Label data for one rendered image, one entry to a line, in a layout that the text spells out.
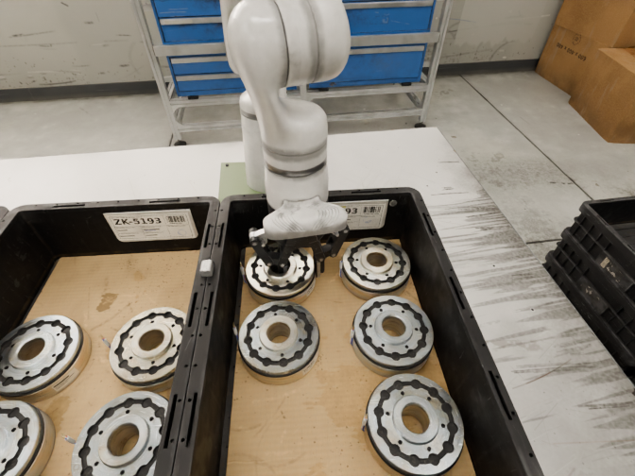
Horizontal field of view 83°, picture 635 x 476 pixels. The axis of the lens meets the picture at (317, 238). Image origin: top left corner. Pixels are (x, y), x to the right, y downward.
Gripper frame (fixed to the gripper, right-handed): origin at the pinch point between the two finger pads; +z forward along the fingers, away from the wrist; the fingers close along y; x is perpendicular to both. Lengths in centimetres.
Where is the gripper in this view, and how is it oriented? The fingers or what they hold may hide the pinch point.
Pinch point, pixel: (300, 267)
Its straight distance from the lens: 53.8
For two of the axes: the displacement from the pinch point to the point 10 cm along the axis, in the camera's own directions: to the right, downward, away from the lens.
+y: -9.8, 1.4, -1.3
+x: 1.9, 7.0, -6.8
